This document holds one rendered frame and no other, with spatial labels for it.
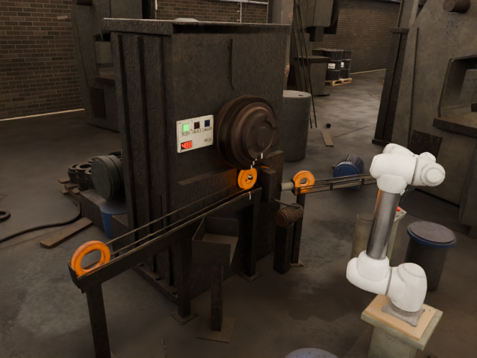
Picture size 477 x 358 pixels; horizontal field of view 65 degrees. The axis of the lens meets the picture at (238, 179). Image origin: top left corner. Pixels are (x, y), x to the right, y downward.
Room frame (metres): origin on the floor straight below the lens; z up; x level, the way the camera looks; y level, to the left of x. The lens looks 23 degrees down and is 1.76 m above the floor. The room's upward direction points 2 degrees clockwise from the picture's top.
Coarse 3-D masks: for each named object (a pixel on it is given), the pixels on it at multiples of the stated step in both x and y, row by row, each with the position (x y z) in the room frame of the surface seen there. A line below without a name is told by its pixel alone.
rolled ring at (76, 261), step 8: (80, 248) 1.50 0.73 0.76; (88, 248) 1.51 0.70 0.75; (96, 248) 1.54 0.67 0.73; (104, 248) 1.57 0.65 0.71; (72, 256) 1.48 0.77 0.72; (80, 256) 1.48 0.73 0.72; (104, 256) 1.57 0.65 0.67; (72, 264) 1.46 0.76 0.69; (80, 264) 1.48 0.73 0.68; (80, 272) 1.47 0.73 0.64
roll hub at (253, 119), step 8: (248, 120) 2.20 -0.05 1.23; (256, 120) 2.19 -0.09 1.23; (264, 120) 2.24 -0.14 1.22; (272, 120) 2.29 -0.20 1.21; (248, 128) 2.15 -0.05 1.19; (256, 128) 2.20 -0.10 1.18; (264, 128) 2.23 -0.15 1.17; (272, 128) 2.30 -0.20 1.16; (248, 136) 2.14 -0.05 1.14; (256, 136) 2.19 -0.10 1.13; (264, 136) 2.23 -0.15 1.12; (272, 136) 2.31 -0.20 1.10; (248, 144) 2.14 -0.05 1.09; (256, 144) 2.20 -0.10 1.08; (264, 144) 2.23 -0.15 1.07; (272, 144) 2.30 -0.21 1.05; (248, 152) 2.15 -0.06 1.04; (256, 152) 2.21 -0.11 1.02; (264, 152) 2.25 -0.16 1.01
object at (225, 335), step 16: (208, 224) 1.92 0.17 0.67; (224, 224) 1.90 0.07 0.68; (192, 240) 1.67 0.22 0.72; (208, 240) 1.85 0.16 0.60; (224, 240) 1.86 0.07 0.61; (192, 256) 1.67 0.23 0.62; (208, 256) 1.65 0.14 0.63; (224, 256) 1.64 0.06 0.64; (208, 320) 1.86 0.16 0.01; (224, 320) 1.86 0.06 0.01; (208, 336) 1.73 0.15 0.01; (224, 336) 1.73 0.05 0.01
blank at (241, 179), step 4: (252, 168) 2.32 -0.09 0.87; (240, 172) 2.27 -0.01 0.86; (244, 172) 2.26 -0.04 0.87; (248, 172) 2.29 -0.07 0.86; (252, 172) 2.32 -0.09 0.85; (256, 172) 2.35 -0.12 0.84; (240, 176) 2.26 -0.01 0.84; (244, 176) 2.26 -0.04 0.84; (256, 176) 2.35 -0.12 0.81; (240, 180) 2.25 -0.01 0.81; (244, 180) 2.27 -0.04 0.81; (248, 180) 2.32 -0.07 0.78; (252, 180) 2.32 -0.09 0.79; (240, 184) 2.25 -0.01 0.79; (244, 184) 2.27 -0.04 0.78; (248, 184) 2.30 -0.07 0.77; (252, 184) 2.32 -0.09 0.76; (244, 188) 2.27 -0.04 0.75; (248, 188) 2.30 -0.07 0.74
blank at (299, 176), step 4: (300, 172) 2.53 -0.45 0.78; (304, 172) 2.52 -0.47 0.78; (308, 172) 2.53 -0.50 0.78; (296, 176) 2.51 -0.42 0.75; (300, 176) 2.51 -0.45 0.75; (304, 176) 2.52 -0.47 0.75; (308, 176) 2.52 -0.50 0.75; (312, 176) 2.53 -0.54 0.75; (296, 180) 2.51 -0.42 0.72; (308, 180) 2.53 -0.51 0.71; (312, 180) 2.53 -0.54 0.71; (296, 184) 2.51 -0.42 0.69; (300, 184) 2.53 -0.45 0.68; (304, 184) 2.55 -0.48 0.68; (308, 184) 2.53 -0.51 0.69; (312, 184) 2.53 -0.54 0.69
